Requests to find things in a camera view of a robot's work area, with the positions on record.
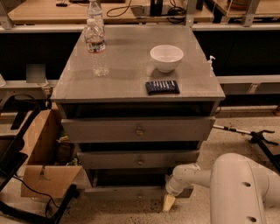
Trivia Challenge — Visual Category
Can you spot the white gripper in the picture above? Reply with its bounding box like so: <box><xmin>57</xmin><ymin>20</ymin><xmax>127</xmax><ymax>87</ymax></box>
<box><xmin>163</xmin><ymin>164</ymin><xmax>200</xmax><ymax>212</ymax></box>

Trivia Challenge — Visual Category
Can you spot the grey bottom drawer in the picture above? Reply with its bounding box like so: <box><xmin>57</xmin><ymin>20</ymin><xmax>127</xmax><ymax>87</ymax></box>
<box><xmin>83</xmin><ymin>168</ymin><xmax>194</xmax><ymax>201</ymax></box>

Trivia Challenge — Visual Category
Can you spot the grey drawer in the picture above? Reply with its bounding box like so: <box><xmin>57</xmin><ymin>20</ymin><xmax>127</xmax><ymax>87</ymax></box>
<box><xmin>83</xmin><ymin>168</ymin><xmax>194</xmax><ymax>201</ymax></box>
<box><xmin>61</xmin><ymin>116</ymin><xmax>215</xmax><ymax>143</ymax></box>
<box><xmin>78</xmin><ymin>150</ymin><xmax>199</xmax><ymax>169</ymax></box>

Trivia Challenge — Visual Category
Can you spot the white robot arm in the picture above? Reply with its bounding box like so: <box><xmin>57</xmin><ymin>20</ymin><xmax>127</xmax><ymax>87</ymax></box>
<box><xmin>163</xmin><ymin>153</ymin><xmax>280</xmax><ymax>224</ymax></box>

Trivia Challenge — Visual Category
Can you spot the grey middle drawer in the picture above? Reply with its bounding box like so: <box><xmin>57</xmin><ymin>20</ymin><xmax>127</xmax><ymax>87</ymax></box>
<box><xmin>78</xmin><ymin>150</ymin><xmax>199</xmax><ymax>169</ymax></box>

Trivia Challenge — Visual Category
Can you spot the grey top drawer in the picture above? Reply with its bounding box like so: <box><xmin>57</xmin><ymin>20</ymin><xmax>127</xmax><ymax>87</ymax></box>
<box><xmin>61</xmin><ymin>116</ymin><xmax>215</xmax><ymax>143</ymax></box>

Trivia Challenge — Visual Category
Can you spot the grey drawer cabinet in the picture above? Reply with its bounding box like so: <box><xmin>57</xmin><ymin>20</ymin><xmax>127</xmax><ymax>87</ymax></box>
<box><xmin>52</xmin><ymin>25</ymin><xmax>225</xmax><ymax>192</ymax></box>

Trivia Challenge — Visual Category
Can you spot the black stand with pole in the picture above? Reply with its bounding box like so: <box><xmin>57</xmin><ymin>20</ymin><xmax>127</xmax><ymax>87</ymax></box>
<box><xmin>213</xmin><ymin>125</ymin><xmax>280</xmax><ymax>172</ymax></box>

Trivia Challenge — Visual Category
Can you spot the dark blue snack packet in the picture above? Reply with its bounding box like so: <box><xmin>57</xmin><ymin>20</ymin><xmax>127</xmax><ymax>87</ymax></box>
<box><xmin>145</xmin><ymin>80</ymin><xmax>180</xmax><ymax>95</ymax></box>

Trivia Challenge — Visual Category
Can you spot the brown cardboard box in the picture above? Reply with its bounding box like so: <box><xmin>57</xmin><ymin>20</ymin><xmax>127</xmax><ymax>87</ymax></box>
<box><xmin>21</xmin><ymin>110</ymin><xmax>81</xmax><ymax>199</ymax></box>

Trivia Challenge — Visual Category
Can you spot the white bowl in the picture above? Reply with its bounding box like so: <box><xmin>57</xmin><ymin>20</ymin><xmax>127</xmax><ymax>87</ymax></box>
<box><xmin>150</xmin><ymin>45</ymin><xmax>184</xmax><ymax>73</ymax></box>

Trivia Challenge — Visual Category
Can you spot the white pump bottle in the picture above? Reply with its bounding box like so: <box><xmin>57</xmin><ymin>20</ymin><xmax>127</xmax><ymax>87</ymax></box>
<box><xmin>207</xmin><ymin>55</ymin><xmax>216</xmax><ymax>71</ymax></box>

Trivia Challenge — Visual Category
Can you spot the front clear water bottle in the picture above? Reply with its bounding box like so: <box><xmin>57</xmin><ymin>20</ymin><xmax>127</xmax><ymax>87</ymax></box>
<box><xmin>83</xmin><ymin>18</ymin><xmax>109</xmax><ymax>77</ymax></box>

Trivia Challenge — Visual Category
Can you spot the clear water bottle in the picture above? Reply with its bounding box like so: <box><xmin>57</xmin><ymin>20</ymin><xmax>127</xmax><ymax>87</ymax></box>
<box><xmin>87</xmin><ymin>0</ymin><xmax>104</xmax><ymax>30</ymax></box>
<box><xmin>83</xmin><ymin>18</ymin><xmax>109</xmax><ymax>77</ymax></box>

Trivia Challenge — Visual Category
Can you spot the rear clear water bottle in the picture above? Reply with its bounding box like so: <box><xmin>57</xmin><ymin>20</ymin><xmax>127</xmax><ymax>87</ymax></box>
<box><xmin>87</xmin><ymin>0</ymin><xmax>104</xmax><ymax>30</ymax></box>

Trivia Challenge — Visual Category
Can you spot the wooden desk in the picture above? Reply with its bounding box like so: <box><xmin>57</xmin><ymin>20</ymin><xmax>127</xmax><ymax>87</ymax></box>
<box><xmin>8</xmin><ymin>0</ymin><xmax>215</xmax><ymax>25</ymax></box>

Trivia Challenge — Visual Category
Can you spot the black chair frame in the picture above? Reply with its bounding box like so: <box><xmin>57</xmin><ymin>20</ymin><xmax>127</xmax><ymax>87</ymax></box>
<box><xmin>0</xmin><ymin>94</ymin><xmax>79</xmax><ymax>224</ymax></box>

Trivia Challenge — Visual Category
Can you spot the black cable on desk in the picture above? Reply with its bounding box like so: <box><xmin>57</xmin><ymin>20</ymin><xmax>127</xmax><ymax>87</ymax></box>
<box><xmin>106</xmin><ymin>0</ymin><xmax>187</xmax><ymax>25</ymax></box>

